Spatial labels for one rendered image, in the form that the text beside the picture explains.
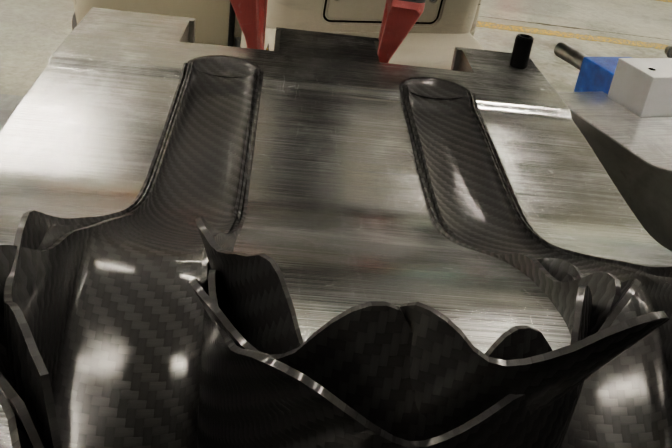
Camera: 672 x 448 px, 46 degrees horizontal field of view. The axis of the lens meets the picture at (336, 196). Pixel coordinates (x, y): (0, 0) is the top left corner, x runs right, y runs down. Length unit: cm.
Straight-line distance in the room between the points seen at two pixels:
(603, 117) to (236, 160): 27
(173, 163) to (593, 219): 17
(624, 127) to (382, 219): 26
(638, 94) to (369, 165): 26
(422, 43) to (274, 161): 48
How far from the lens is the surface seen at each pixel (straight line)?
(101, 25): 45
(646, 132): 52
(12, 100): 59
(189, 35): 48
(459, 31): 83
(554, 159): 37
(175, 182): 31
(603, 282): 16
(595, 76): 59
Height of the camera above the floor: 103
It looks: 28 degrees down
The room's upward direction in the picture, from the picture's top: 8 degrees clockwise
